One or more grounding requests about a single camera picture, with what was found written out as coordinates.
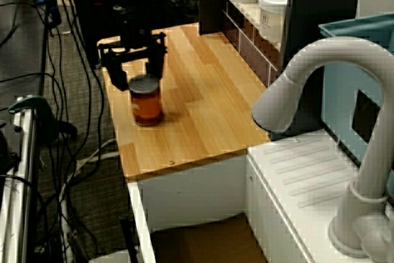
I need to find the teal plastic bin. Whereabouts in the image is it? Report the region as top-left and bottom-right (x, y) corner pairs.
(318, 12), (394, 167)

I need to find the white jar with label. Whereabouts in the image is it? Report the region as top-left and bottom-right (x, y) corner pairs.
(257, 0), (291, 42)

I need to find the grey toy faucet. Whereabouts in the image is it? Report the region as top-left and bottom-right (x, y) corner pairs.
(251, 36), (394, 261)

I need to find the white cable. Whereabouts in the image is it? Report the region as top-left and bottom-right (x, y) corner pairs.
(57, 138), (121, 263)

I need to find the black cable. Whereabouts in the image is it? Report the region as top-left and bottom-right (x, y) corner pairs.
(46, 0), (107, 165)
(0, 71), (67, 128)

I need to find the aluminium frame rail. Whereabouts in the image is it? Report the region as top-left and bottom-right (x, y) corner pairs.
(0, 99), (41, 263)

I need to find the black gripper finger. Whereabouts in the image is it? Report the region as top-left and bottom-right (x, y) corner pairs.
(145, 44), (167, 81)
(102, 57), (129, 92)

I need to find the green clamp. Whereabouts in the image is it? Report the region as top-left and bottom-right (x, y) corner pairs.
(7, 94), (78, 141)

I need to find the white sink unit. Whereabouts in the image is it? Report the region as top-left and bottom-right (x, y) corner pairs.
(127, 127), (394, 263)

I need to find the orange food can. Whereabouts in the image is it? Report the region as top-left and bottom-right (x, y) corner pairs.
(127, 74), (164, 127)

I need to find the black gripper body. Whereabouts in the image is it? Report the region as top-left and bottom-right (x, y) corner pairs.
(98, 25), (168, 63)

